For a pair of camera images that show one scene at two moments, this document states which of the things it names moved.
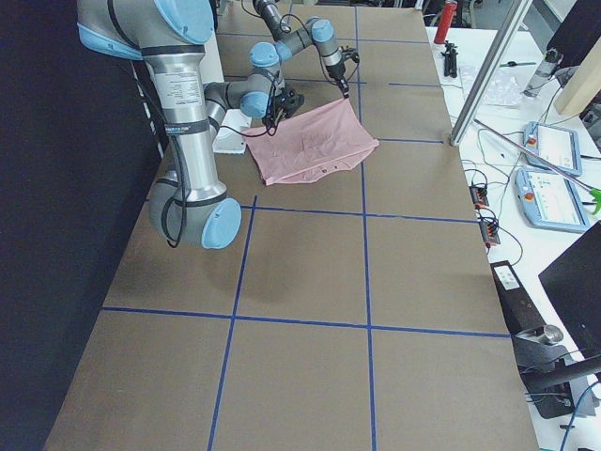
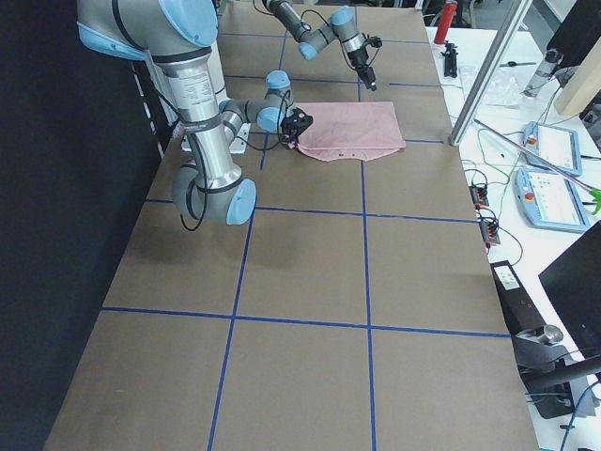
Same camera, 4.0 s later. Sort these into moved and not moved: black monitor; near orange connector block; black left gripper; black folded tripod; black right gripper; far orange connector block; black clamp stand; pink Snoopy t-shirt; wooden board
Moved: black right gripper; black left gripper; pink Snoopy t-shirt
Not moved: wooden board; black clamp stand; black folded tripod; far orange connector block; near orange connector block; black monitor
